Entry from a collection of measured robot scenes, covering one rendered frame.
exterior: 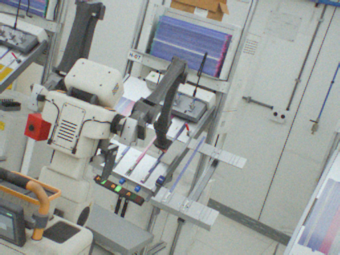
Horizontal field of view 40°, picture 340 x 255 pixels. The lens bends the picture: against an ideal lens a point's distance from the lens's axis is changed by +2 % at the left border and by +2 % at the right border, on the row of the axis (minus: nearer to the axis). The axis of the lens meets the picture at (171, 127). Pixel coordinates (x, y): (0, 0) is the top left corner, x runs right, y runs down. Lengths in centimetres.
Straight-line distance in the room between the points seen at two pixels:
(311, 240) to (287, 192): 196
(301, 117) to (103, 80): 264
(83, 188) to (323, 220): 121
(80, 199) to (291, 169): 267
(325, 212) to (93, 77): 135
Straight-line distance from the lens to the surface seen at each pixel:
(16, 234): 165
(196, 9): 334
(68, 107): 189
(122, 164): 274
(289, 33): 429
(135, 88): 312
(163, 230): 299
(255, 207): 447
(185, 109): 284
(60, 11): 365
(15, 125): 372
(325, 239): 244
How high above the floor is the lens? 164
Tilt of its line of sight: 13 degrees down
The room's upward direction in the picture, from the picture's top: 16 degrees clockwise
